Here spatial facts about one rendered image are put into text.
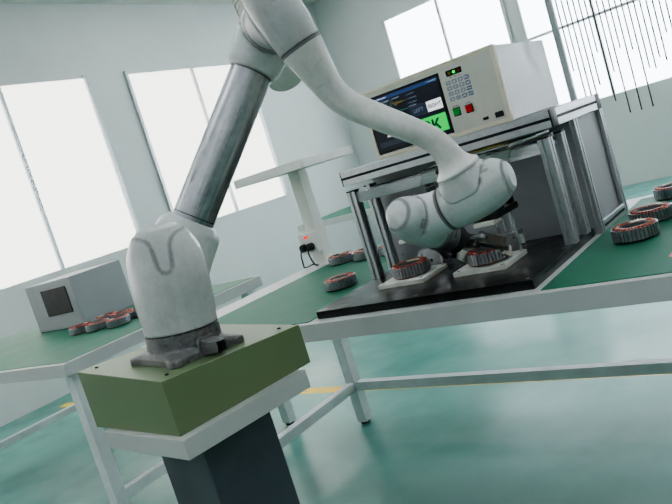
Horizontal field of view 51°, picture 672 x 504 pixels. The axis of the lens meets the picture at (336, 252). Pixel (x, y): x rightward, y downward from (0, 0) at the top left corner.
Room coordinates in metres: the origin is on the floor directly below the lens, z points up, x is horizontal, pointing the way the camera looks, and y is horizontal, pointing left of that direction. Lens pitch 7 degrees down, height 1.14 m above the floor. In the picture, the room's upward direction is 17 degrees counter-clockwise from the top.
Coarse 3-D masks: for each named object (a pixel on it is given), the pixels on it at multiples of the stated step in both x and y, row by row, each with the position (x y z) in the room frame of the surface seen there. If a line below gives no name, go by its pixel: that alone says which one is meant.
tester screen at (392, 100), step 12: (420, 84) 2.00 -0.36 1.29; (432, 84) 1.98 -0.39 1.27; (384, 96) 2.08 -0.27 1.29; (396, 96) 2.06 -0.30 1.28; (408, 96) 2.03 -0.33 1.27; (420, 96) 2.01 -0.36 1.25; (432, 96) 1.99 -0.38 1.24; (396, 108) 2.06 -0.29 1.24; (408, 108) 2.04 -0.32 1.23; (444, 108) 1.97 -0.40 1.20; (396, 144) 2.09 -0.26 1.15
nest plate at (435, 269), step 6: (438, 264) 2.01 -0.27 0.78; (444, 264) 1.98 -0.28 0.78; (432, 270) 1.94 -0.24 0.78; (438, 270) 1.94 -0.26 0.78; (420, 276) 1.91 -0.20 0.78; (426, 276) 1.89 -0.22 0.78; (432, 276) 1.91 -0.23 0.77; (384, 282) 1.99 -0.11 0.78; (390, 282) 1.96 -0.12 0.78; (396, 282) 1.93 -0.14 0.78; (402, 282) 1.92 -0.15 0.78; (408, 282) 1.90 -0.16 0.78; (414, 282) 1.89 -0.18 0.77; (420, 282) 1.88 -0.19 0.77; (384, 288) 1.96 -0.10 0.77
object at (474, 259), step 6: (468, 252) 1.83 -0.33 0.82; (474, 252) 1.81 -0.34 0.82; (480, 252) 1.79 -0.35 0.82; (486, 252) 1.78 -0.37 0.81; (492, 252) 1.77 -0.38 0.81; (498, 252) 1.78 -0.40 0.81; (468, 258) 1.81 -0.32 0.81; (474, 258) 1.79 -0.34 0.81; (480, 258) 1.79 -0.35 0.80; (486, 258) 1.78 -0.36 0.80; (492, 258) 1.78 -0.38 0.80; (498, 258) 1.77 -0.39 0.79; (504, 258) 1.79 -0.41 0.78; (468, 264) 1.83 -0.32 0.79; (474, 264) 1.80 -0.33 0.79; (480, 264) 1.78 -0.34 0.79
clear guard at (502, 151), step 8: (528, 136) 1.80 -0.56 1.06; (536, 136) 1.77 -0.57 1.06; (496, 144) 1.93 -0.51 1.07; (504, 144) 1.77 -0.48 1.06; (512, 144) 1.65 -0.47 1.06; (480, 152) 1.74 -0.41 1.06; (488, 152) 1.67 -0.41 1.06; (496, 152) 1.65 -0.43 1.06; (504, 152) 1.64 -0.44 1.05; (504, 160) 1.62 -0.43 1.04; (432, 168) 1.77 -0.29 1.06; (424, 176) 1.77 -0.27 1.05; (432, 176) 1.75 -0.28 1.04; (424, 184) 1.75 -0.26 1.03; (432, 184) 1.73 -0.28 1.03; (424, 192) 1.74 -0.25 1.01
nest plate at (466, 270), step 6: (516, 252) 1.83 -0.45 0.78; (522, 252) 1.82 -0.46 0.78; (510, 258) 1.78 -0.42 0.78; (516, 258) 1.78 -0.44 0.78; (486, 264) 1.80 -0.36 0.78; (492, 264) 1.77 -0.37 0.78; (498, 264) 1.75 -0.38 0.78; (504, 264) 1.73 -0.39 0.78; (510, 264) 1.75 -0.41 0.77; (462, 270) 1.82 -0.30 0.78; (468, 270) 1.79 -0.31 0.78; (474, 270) 1.78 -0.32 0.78; (480, 270) 1.77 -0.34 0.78; (486, 270) 1.76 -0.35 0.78; (492, 270) 1.75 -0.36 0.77; (456, 276) 1.81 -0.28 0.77
